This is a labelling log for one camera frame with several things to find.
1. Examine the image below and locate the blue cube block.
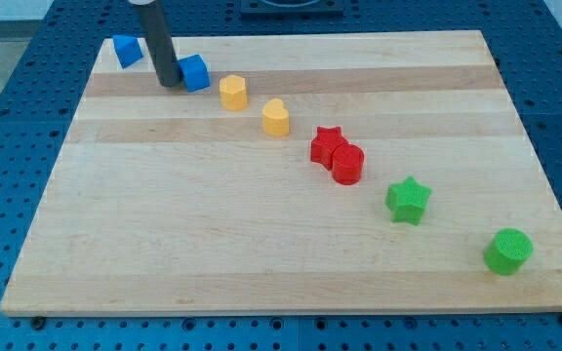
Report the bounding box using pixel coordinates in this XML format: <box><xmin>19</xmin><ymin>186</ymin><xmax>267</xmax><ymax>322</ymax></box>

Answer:
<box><xmin>179</xmin><ymin>55</ymin><xmax>210</xmax><ymax>93</ymax></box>

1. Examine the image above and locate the blue triangle block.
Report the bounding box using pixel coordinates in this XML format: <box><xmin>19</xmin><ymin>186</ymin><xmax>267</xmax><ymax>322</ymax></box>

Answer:
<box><xmin>112</xmin><ymin>35</ymin><xmax>143</xmax><ymax>68</ymax></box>

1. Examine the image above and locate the yellow heart block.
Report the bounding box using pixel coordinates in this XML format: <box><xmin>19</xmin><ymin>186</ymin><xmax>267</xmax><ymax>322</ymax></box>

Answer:
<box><xmin>261</xmin><ymin>97</ymin><xmax>290</xmax><ymax>137</ymax></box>

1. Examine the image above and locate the red star block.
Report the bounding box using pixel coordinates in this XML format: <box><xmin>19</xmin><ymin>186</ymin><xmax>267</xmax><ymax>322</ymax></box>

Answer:
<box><xmin>310</xmin><ymin>126</ymin><xmax>348</xmax><ymax>171</ymax></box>

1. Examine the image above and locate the red cylinder block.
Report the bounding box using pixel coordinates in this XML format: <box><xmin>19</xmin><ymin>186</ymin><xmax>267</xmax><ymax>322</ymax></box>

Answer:
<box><xmin>332</xmin><ymin>144</ymin><xmax>365</xmax><ymax>185</ymax></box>

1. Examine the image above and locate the yellow hexagon block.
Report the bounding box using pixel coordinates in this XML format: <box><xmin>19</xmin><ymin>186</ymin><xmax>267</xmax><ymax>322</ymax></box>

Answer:
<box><xmin>219</xmin><ymin>75</ymin><xmax>248</xmax><ymax>111</ymax></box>

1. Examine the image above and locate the green star block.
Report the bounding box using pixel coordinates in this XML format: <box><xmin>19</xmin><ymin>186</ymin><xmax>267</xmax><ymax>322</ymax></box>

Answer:
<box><xmin>384</xmin><ymin>176</ymin><xmax>432</xmax><ymax>225</ymax></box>

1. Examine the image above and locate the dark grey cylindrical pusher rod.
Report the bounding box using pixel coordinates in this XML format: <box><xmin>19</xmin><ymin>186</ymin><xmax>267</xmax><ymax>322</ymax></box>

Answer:
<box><xmin>129</xmin><ymin>0</ymin><xmax>182</xmax><ymax>88</ymax></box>

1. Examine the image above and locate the green cylinder block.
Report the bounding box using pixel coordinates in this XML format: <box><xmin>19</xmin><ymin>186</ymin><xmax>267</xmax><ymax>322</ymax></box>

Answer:
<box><xmin>483</xmin><ymin>228</ymin><xmax>534</xmax><ymax>276</ymax></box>

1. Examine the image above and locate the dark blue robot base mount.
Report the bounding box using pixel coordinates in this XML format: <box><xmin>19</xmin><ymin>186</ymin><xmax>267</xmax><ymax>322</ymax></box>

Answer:
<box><xmin>238</xmin><ymin>0</ymin><xmax>345</xmax><ymax>18</ymax></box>

